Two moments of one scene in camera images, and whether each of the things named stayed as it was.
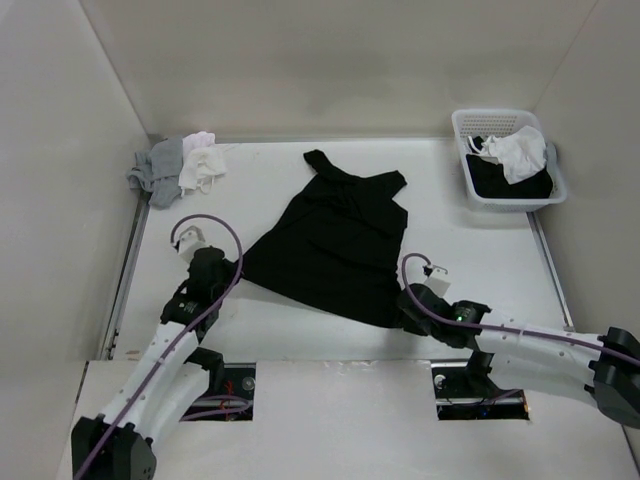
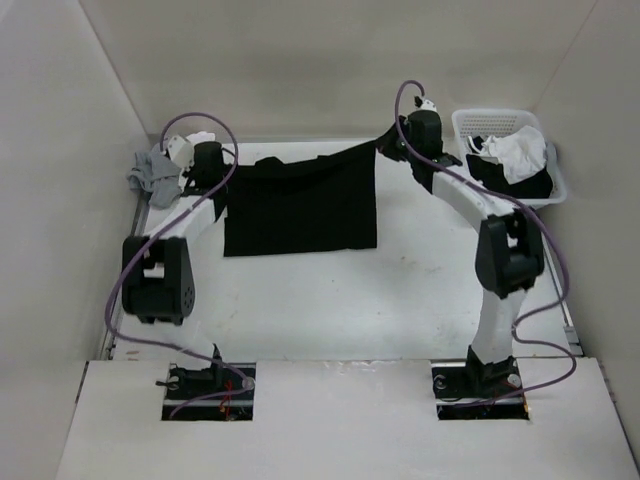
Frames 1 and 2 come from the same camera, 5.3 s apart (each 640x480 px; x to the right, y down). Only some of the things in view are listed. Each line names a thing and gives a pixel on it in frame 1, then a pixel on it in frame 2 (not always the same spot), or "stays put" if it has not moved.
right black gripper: [408, 324] -> [404, 124]
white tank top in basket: [520, 153] stays put
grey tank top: [158, 172] stays put
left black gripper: [231, 269] -> [189, 173]
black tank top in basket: [488, 179] stays put
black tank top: [336, 253] -> [318, 203]
